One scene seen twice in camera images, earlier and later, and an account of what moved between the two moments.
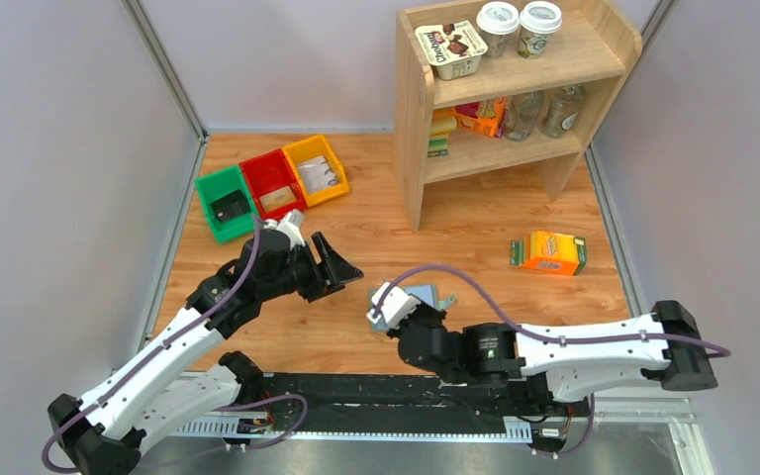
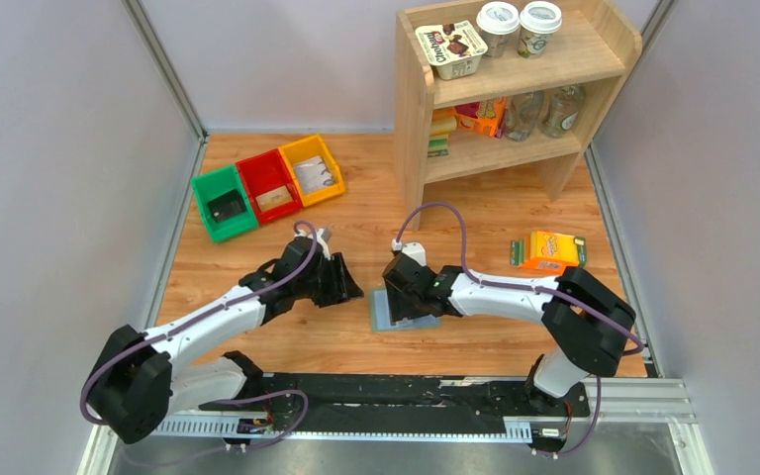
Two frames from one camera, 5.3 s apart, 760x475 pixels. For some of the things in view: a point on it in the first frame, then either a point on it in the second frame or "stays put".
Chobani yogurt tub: x=454 y=48 stays put
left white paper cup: x=496 y=20 stays put
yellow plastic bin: x=309 y=149 stays put
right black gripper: x=425 y=308 → x=399 y=308
